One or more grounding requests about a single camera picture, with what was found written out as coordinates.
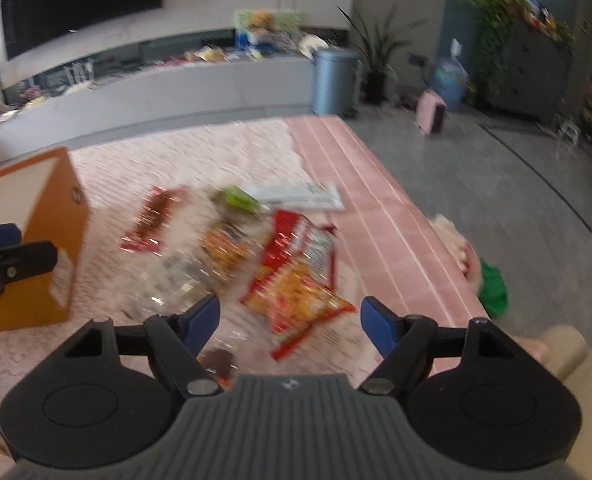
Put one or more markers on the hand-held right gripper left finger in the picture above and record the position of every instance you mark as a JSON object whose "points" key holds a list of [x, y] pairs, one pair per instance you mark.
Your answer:
{"points": [[203, 317]]}

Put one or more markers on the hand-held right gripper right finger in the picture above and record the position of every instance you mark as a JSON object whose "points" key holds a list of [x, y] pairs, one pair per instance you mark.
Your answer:
{"points": [[375, 317]]}

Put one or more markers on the small dark brown snack packet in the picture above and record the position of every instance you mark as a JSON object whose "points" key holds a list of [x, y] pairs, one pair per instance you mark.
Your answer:
{"points": [[218, 360]]}

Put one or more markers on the orange cardboard box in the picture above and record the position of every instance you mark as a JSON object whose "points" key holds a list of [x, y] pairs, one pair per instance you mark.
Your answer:
{"points": [[31, 200]]}

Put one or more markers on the clear plastic snack packet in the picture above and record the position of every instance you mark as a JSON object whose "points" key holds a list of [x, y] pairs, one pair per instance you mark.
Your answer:
{"points": [[171, 275]]}

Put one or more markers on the orange clear snack packet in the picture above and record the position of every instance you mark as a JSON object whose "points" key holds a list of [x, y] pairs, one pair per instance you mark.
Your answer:
{"points": [[223, 249]]}

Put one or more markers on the red yellow chips bag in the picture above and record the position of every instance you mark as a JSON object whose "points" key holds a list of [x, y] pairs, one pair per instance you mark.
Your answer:
{"points": [[296, 290]]}

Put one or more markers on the dark red snack packet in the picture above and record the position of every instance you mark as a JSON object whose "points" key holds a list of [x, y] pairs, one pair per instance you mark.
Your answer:
{"points": [[151, 215]]}

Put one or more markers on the green snack packet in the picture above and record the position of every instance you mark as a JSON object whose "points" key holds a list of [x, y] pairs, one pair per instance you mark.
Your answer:
{"points": [[238, 197]]}

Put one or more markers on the white snack packet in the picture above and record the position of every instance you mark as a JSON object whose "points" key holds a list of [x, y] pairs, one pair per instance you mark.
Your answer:
{"points": [[296, 194]]}

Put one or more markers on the pink checked tablecloth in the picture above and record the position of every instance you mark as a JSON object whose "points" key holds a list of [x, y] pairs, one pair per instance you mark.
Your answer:
{"points": [[375, 210]]}

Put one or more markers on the pink white fluffy cloth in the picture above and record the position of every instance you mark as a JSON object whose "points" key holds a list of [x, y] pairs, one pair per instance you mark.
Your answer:
{"points": [[455, 245]]}

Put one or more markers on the green slipper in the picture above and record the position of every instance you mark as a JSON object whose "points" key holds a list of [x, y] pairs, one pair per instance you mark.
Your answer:
{"points": [[494, 287]]}

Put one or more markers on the pink lace tablecloth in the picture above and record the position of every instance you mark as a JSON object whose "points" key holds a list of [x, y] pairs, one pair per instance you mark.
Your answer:
{"points": [[186, 160]]}

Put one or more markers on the pink space heater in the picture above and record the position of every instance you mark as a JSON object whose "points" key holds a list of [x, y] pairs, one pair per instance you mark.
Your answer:
{"points": [[431, 112]]}

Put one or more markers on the long grey tv cabinet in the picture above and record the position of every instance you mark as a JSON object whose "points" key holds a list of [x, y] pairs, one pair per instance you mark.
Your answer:
{"points": [[176, 90]]}

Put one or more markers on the potted long-leaf plant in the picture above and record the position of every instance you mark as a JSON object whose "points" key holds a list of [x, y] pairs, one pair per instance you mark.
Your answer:
{"points": [[375, 80]]}

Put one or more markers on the blue grey trash can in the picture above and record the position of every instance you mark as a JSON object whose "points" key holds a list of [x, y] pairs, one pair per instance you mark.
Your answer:
{"points": [[333, 82]]}

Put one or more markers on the blue water jug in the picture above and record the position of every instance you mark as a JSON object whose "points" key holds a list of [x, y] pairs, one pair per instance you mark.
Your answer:
{"points": [[450, 82]]}

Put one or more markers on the yellow snack bags on cabinet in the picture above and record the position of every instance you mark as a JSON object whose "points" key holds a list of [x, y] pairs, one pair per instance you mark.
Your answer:
{"points": [[208, 54]]}

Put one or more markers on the small white stool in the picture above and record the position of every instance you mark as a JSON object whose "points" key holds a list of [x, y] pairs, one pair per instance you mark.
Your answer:
{"points": [[569, 131]]}

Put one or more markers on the white round plate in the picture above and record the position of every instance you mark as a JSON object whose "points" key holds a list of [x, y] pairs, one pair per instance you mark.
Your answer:
{"points": [[313, 45]]}

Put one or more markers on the grey chest of drawers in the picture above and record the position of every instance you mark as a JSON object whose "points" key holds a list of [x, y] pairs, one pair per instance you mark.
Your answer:
{"points": [[530, 70]]}

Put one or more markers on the plush toy picture box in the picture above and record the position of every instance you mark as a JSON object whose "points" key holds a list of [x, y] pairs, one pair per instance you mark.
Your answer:
{"points": [[266, 27]]}

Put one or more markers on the green trailing vine plant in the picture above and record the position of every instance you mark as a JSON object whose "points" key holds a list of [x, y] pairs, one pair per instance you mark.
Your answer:
{"points": [[493, 25]]}

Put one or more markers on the black wall television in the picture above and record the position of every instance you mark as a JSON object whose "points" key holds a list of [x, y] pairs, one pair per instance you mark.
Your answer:
{"points": [[76, 0]]}

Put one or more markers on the dark wall socket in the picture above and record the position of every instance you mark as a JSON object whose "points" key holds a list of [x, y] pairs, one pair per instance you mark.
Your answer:
{"points": [[416, 59]]}

